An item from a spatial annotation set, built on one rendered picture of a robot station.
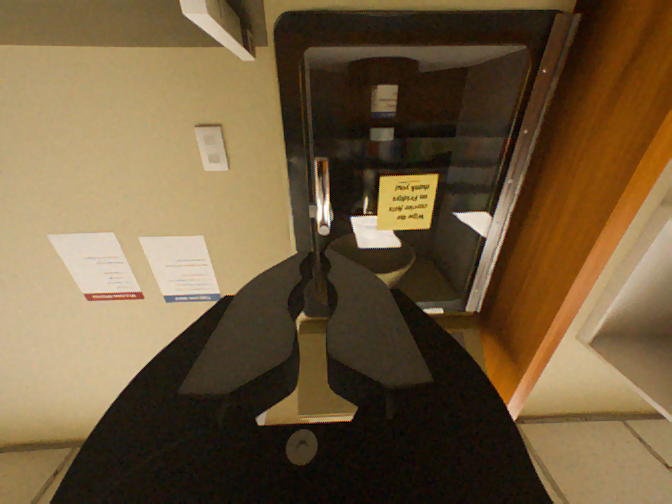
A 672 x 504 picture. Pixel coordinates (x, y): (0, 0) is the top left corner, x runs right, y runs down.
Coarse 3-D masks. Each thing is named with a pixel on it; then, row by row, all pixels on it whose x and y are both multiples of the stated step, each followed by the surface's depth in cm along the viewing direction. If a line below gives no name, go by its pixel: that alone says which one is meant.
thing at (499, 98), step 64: (320, 64) 27; (384, 64) 27; (448, 64) 27; (512, 64) 27; (320, 128) 29; (384, 128) 30; (448, 128) 30; (512, 128) 30; (448, 192) 34; (320, 256) 38; (384, 256) 38; (448, 256) 39
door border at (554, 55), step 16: (560, 16) 26; (560, 32) 26; (560, 48) 27; (544, 64) 27; (560, 64) 27; (544, 80) 28; (544, 96) 29; (528, 112) 30; (544, 112) 29; (528, 128) 30; (528, 144) 31; (512, 160) 32; (528, 160) 32; (512, 176) 33; (512, 192) 34; (496, 208) 35; (512, 208) 35; (496, 224) 36; (496, 240) 38; (480, 272) 40; (480, 288) 42
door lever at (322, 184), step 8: (320, 160) 26; (328, 160) 27; (320, 168) 27; (328, 168) 27; (320, 176) 27; (328, 176) 27; (320, 184) 28; (328, 184) 28; (320, 192) 28; (328, 192) 28; (320, 200) 28; (328, 200) 29; (320, 208) 29; (328, 208) 29; (320, 216) 29; (328, 216) 30; (320, 224) 30; (328, 224) 30; (320, 232) 30; (328, 232) 30
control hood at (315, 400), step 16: (448, 320) 46; (464, 320) 46; (304, 336) 43; (320, 336) 43; (464, 336) 44; (480, 336) 44; (304, 352) 43; (320, 352) 43; (480, 352) 43; (304, 368) 42; (320, 368) 42; (304, 384) 41; (320, 384) 41; (304, 400) 41; (320, 400) 41; (336, 400) 41; (304, 416) 40; (320, 416) 40; (336, 416) 40; (352, 416) 40
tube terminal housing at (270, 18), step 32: (288, 0) 25; (320, 0) 25; (352, 0) 25; (384, 0) 25; (416, 0) 25; (448, 0) 26; (480, 0) 26; (512, 0) 26; (544, 0) 26; (576, 0) 26; (320, 320) 46
